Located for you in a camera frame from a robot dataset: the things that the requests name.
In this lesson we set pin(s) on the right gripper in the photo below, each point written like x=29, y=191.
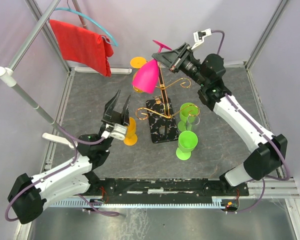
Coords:
x=172, y=58

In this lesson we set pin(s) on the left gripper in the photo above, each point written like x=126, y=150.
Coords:
x=115, y=117

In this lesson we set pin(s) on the orange goblet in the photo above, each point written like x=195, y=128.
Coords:
x=136, y=63
x=131, y=137

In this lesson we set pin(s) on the magenta goblet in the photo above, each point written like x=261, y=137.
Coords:
x=147, y=77

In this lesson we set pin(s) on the gold wine glass rack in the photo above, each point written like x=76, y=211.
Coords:
x=160, y=115

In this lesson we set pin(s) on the green goblet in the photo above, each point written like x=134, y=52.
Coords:
x=188, y=111
x=187, y=141

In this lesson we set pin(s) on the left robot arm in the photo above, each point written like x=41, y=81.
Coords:
x=31, y=195

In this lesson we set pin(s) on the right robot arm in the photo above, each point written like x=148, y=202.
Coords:
x=267, y=151

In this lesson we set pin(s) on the clear wine glass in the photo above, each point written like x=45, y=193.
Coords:
x=192, y=123

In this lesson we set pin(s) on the red cloth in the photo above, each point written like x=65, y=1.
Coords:
x=83, y=46

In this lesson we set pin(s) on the teal clothes hanger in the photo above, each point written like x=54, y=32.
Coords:
x=83, y=18

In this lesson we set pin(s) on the green goblet front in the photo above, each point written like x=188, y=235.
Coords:
x=187, y=141

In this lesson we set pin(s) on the white clothes stand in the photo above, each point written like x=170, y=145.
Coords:
x=39, y=72

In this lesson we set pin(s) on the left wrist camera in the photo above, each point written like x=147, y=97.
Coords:
x=116, y=131

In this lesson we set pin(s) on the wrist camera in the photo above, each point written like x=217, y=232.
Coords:
x=199, y=37
x=116, y=131

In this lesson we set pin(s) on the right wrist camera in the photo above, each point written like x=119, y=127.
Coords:
x=199, y=37

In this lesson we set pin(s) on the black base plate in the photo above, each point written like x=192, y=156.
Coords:
x=110, y=187

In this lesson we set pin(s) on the white cable duct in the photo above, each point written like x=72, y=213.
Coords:
x=160, y=201

